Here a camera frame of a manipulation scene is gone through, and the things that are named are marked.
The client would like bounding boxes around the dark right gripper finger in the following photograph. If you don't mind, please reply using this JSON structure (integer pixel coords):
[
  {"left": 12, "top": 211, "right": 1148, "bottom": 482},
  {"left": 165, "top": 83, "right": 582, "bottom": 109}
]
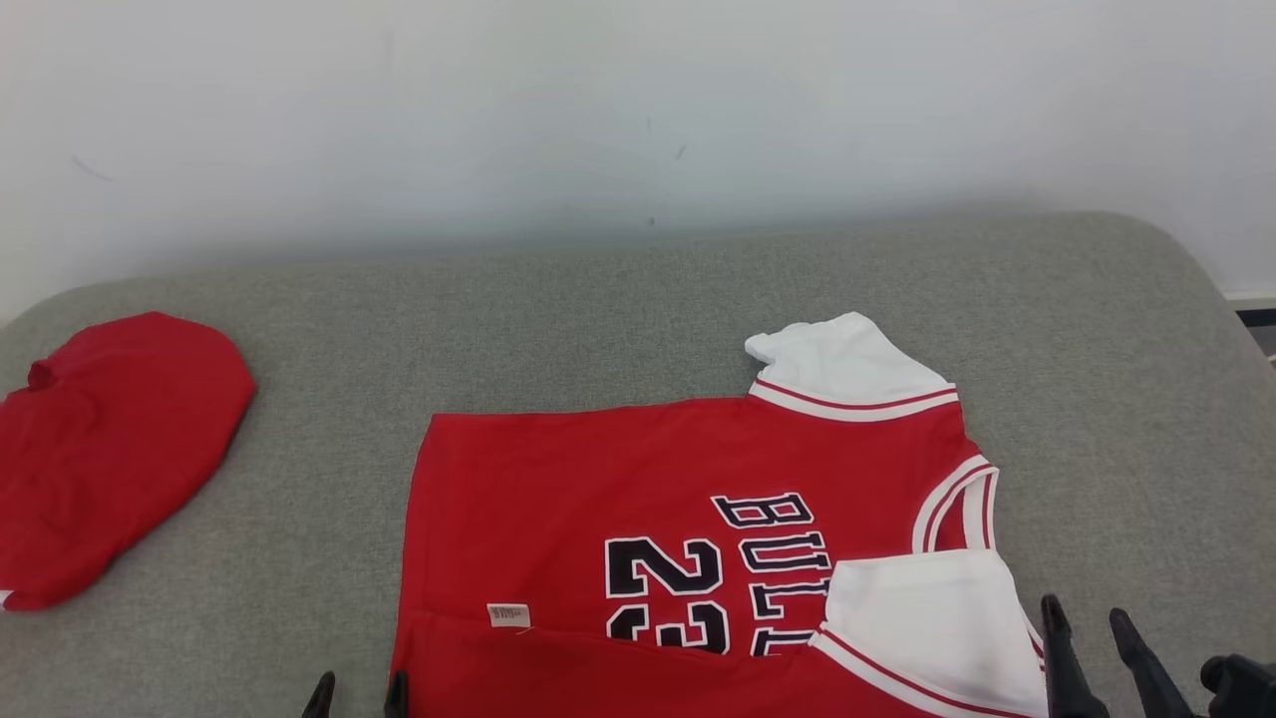
[
  {"left": 1110, "top": 608, "right": 1197, "bottom": 718},
  {"left": 1040, "top": 594, "right": 1108, "bottom": 718}
]

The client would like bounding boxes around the red jersey number 23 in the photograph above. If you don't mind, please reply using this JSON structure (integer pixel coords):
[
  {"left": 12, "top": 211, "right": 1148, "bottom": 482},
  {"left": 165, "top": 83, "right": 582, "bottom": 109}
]
[{"left": 389, "top": 312, "right": 1050, "bottom": 718}]

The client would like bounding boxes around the red shorts white trim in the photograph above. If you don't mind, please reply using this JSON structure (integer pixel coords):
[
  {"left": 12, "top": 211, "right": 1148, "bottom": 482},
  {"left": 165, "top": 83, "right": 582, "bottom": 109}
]
[{"left": 0, "top": 312, "right": 256, "bottom": 611}]

